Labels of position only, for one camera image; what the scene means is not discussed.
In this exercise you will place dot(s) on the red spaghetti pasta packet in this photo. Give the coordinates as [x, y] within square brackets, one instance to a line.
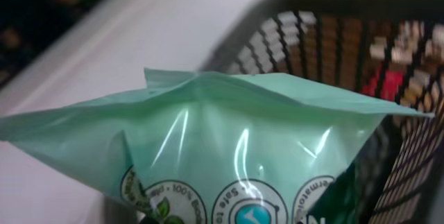
[392, 81]

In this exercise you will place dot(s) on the mint green wipes packet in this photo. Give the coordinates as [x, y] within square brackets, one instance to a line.
[207, 147]

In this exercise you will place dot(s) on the grey plastic mesh basket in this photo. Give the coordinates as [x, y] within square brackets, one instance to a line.
[399, 173]

